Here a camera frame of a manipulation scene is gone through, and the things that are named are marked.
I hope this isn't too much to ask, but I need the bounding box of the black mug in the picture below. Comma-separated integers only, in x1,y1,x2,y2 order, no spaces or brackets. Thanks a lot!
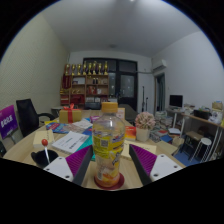
30,149,60,170

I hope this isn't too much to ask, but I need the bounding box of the dark glass door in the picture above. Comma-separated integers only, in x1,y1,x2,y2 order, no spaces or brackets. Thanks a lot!
82,57,139,111

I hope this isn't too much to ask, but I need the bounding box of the wooden shelf unit with trophies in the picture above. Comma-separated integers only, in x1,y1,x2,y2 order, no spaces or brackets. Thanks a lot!
59,60,110,107

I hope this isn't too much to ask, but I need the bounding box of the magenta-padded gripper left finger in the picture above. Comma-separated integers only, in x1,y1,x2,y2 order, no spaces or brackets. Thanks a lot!
43,144,94,187

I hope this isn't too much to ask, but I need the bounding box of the wooden side desk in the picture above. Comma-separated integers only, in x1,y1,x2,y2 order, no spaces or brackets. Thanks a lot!
166,106,224,161

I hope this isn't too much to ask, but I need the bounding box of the teal book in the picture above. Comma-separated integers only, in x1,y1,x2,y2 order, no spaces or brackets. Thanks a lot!
77,134,97,162

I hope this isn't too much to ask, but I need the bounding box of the white wall air conditioner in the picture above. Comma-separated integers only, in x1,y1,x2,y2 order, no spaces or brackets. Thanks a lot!
152,59,168,73

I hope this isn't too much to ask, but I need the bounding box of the white booklet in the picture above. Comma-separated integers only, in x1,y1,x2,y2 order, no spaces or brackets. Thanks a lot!
51,130,90,155

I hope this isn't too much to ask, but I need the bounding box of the black computer monitor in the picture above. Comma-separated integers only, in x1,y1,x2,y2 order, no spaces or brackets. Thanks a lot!
169,94,184,108

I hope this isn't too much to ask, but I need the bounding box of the white round stool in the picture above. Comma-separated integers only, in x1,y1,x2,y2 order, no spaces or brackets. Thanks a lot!
194,137,213,163

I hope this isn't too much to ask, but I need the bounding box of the orange book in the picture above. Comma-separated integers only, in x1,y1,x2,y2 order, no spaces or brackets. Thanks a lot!
124,125,137,141

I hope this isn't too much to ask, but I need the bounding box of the yellow gift box red ribbon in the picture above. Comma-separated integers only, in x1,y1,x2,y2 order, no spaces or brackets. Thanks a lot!
58,103,83,124

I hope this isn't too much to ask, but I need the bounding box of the small pale yellow notepad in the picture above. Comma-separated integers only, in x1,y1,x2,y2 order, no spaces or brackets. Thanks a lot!
32,129,55,149

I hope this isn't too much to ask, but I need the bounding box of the large pale yellow notepad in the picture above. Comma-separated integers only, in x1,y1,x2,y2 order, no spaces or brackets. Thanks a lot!
121,139,158,160

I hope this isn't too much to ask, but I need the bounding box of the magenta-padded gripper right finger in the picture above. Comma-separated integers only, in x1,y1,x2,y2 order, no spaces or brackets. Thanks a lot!
128,143,184,187

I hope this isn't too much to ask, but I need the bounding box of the black office chair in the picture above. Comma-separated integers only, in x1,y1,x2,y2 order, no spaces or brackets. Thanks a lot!
15,98,56,138

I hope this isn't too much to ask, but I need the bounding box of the flower bouquet in white pot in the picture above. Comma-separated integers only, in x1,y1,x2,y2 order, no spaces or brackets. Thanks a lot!
134,111,157,143

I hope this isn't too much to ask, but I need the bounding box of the purple sign board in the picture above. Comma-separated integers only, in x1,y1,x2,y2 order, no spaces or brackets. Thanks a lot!
0,104,19,140

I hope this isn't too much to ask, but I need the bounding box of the small cream upright box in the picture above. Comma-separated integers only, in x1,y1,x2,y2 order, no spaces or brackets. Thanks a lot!
116,107,126,121

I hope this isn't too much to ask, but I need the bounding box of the orange-capped drink bottle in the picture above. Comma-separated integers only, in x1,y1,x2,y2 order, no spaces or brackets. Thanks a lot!
91,101,127,188

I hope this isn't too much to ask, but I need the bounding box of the red-tipped white stirrer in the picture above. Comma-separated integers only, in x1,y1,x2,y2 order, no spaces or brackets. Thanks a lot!
41,138,52,165

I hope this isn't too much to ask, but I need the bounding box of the blue colourful magazine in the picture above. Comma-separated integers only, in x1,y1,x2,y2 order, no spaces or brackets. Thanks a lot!
45,121,86,134

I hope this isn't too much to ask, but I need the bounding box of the flat round red coaster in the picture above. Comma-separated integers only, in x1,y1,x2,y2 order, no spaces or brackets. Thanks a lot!
93,172,125,191

